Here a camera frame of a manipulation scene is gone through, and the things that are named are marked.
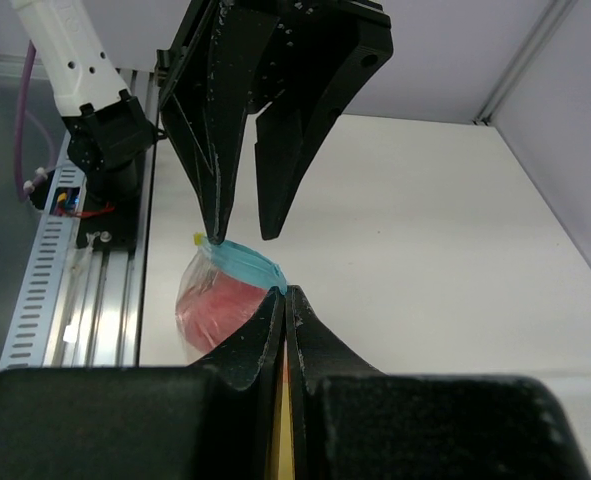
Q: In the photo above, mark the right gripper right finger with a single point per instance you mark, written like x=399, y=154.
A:
x=314, y=351

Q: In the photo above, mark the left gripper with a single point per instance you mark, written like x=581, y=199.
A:
x=230, y=59

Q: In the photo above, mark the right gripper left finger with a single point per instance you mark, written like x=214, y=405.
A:
x=250, y=356

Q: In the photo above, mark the red fake apple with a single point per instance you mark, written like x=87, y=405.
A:
x=208, y=316

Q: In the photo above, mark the clear zip top bag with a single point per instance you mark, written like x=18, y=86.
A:
x=233, y=259

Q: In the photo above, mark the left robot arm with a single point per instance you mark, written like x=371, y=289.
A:
x=107, y=125

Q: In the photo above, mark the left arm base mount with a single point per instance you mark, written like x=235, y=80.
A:
x=107, y=210

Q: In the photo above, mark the aluminium mounting rail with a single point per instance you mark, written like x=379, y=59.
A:
x=98, y=317

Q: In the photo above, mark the slotted cable duct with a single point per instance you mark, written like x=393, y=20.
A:
x=30, y=326

